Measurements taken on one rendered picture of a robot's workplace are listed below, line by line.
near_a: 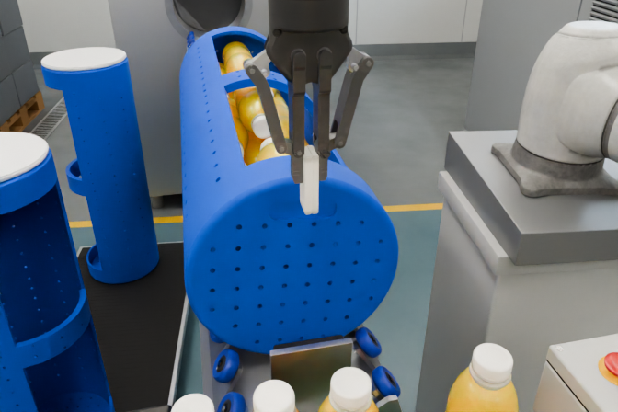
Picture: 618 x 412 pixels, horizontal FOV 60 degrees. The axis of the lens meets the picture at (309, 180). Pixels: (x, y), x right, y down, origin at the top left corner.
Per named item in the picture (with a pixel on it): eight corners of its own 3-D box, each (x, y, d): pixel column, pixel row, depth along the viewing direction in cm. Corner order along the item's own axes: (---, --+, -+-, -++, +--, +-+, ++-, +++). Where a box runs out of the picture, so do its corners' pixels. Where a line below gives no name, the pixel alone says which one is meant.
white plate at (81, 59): (101, 42, 205) (102, 46, 205) (27, 57, 187) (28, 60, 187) (141, 56, 188) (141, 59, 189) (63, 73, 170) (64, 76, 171)
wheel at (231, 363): (239, 344, 75) (227, 339, 74) (242, 369, 71) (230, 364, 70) (221, 366, 76) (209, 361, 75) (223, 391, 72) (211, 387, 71)
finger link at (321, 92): (308, 41, 54) (322, 40, 54) (311, 144, 59) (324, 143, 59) (317, 51, 50) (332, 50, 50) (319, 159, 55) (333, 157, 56)
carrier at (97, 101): (136, 236, 247) (76, 264, 228) (102, 46, 206) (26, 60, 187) (172, 262, 229) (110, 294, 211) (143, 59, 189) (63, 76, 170)
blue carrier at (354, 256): (281, 128, 155) (289, 28, 143) (383, 348, 80) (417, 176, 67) (180, 128, 149) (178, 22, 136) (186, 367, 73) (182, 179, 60)
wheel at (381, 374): (377, 357, 71) (366, 366, 72) (389, 383, 68) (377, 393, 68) (395, 372, 74) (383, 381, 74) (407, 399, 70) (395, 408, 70)
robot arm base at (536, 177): (566, 138, 113) (574, 114, 110) (625, 196, 94) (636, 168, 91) (482, 139, 112) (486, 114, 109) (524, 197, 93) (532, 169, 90)
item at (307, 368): (344, 398, 73) (347, 328, 67) (349, 413, 71) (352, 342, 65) (270, 412, 71) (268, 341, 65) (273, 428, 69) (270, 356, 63)
